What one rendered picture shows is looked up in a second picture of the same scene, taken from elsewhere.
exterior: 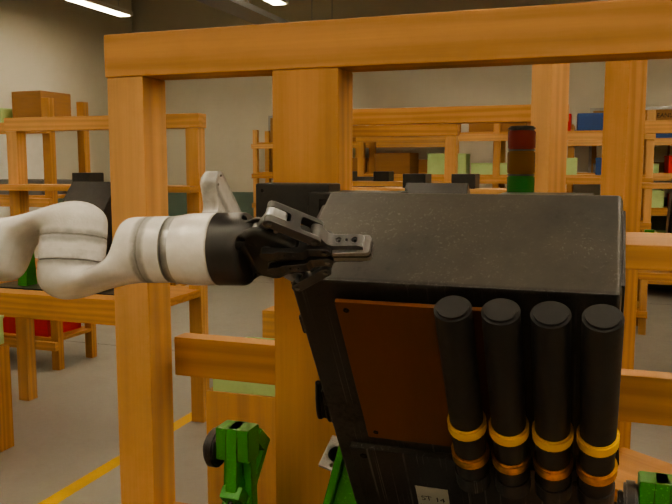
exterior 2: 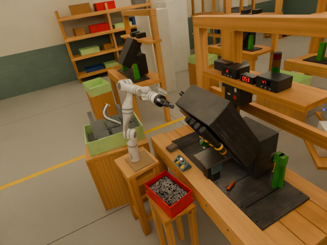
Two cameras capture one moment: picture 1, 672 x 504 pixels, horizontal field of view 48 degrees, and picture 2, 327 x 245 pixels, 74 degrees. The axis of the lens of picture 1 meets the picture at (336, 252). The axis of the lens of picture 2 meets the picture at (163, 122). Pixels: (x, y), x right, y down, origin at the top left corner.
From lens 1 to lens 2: 0.95 m
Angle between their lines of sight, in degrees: 51
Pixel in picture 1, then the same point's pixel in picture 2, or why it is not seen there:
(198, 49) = (208, 22)
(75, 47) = not seen: outside the picture
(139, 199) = (199, 57)
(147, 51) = (199, 22)
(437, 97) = not seen: outside the picture
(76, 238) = (144, 93)
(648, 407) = (304, 135)
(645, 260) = (284, 103)
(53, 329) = not seen: hidden behind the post
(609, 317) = (202, 130)
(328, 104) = (231, 40)
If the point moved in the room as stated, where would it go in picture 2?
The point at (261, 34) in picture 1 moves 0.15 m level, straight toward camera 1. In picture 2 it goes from (219, 19) to (209, 23)
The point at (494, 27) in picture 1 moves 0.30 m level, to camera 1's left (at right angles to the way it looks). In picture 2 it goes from (268, 23) to (223, 25)
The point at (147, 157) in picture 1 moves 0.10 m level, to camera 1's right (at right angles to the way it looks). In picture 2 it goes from (200, 47) to (209, 47)
